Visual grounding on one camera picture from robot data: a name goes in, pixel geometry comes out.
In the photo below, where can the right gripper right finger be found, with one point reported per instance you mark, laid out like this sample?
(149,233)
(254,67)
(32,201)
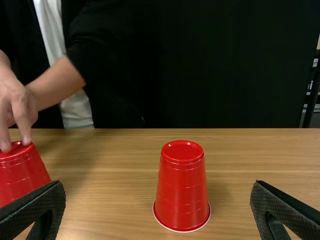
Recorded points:
(270,202)

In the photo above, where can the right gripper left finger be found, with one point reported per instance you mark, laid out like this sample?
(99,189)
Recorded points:
(45,197)

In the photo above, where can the red cup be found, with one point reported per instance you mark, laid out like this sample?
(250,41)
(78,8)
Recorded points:
(182,190)
(22,172)

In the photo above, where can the person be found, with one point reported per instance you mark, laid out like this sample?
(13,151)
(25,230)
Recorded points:
(55,82)

